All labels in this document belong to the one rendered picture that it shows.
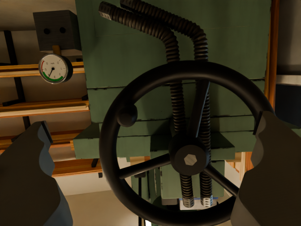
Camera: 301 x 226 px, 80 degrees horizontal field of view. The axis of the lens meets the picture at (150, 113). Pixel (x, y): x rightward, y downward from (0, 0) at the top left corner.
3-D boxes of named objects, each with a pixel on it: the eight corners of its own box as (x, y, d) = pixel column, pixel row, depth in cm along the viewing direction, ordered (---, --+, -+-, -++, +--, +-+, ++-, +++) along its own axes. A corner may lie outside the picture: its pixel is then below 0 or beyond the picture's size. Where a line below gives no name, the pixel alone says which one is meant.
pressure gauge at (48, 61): (63, 42, 37) (69, 83, 39) (71, 45, 40) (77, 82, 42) (33, 44, 37) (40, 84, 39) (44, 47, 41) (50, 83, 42)
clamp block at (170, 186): (227, 160, 38) (226, 197, 40) (208, 137, 51) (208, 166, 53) (157, 163, 39) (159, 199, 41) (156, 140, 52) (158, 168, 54)
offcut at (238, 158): (222, 145, 53) (222, 156, 54) (226, 151, 49) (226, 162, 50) (236, 145, 53) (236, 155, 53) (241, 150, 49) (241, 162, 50)
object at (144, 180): (147, 172, 87) (148, 200, 90) (148, 163, 96) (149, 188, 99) (129, 173, 87) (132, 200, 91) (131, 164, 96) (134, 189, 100)
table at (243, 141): (342, 142, 37) (337, 169, 38) (258, 110, 67) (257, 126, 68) (50, 154, 39) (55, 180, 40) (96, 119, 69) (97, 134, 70)
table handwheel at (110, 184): (333, 149, 26) (195, 267, 32) (256, 116, 46) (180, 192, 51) (183, 9, 23) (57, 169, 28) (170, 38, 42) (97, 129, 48)
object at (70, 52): (68, 8, 38) (74, 49, 40) (89, 23, 50) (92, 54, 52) (29, 11, 38) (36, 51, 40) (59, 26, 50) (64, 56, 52)
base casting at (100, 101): (268, 78, 44) (264, 115, 46) (204, 74, 100) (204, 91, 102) (84, 89, 45) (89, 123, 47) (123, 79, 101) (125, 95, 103)
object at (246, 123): (255, 115, 46) (254, 130, 47) (224, 102, 66) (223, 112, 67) (98, 123, 47) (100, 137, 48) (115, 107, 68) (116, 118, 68)
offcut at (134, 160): (144, 154, 51) (144, 167, 52) (142, 149, 54) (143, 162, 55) (129, 155, 50) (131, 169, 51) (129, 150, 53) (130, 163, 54)
